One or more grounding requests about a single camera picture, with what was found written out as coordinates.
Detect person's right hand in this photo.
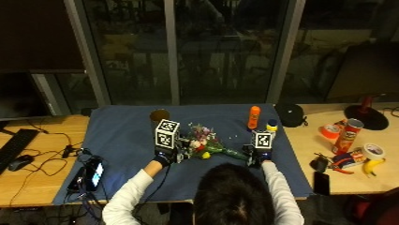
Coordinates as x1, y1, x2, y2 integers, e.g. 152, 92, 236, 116
243, 143, 274, 169

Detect person's left hand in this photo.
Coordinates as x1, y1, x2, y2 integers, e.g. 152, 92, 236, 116
152, 138, 193, 168

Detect artificial flower bouquet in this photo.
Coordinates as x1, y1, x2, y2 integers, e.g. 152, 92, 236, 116
181, 123, 251, 161

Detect white marker cube right glove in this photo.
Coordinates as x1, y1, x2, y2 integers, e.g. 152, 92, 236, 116
251, 129, 274, 150

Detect white marker cube glove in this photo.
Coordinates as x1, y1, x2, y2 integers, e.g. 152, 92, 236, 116
155, 118, 183, 150
251, 129, 274, 150

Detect white marker cube left glove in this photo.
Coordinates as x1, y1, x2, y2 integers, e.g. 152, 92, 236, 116
155, 118, 183, 150

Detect yellow bottle with blue cap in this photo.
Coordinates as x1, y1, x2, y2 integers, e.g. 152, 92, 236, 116
266, 118, 280, 141

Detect blue table cloth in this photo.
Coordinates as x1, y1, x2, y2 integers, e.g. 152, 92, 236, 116
52, 103, 314, 206

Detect orange bottle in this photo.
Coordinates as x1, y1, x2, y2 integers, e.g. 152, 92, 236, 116
248, 105, 262, 131

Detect brown cylindrical vase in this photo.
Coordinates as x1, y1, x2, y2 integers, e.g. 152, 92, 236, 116
149, 108, 172, 129

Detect black round pouch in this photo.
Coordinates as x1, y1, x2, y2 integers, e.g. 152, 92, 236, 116
273, 102, 310, 128

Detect small black pouch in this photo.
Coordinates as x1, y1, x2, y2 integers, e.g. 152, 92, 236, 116
309, 155, 330, 173

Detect the person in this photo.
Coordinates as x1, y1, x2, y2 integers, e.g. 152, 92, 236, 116
102, 159, 306, 225

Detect black smartphone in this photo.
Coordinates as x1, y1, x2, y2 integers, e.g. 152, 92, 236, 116
313, 171, 332, 197

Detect smartphone with lit screen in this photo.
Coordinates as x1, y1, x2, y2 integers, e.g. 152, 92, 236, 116
83, 157, 106, 192

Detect orange tape roll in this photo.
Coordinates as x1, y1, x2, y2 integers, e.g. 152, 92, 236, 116
320, 124, 342, 141

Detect colourful snack box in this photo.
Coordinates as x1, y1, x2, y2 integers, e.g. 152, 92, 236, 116
330, 149, 370, 169

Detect red chips can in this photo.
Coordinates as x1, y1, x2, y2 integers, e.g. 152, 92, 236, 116
330, 118, 366, 156

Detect yellow banana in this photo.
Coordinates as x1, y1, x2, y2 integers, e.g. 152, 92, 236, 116
362, 157, 388, 178

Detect white tape roll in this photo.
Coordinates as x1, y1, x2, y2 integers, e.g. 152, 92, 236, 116
361, 142, 388, 161

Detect black monitor with red stand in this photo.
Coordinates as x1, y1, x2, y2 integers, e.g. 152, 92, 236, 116
325, 41, 399, 131

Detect black computer mouse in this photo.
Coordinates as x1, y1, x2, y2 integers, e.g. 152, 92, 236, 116
7, 154, 35, 173

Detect black keyboard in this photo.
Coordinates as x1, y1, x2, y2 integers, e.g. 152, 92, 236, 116
0, 128, 42, 174

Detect red-handled pliers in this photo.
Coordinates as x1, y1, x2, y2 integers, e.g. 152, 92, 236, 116
329, 161, 356, 175

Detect black cable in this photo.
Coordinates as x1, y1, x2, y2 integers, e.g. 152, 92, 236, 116
8, 120, 86, 207

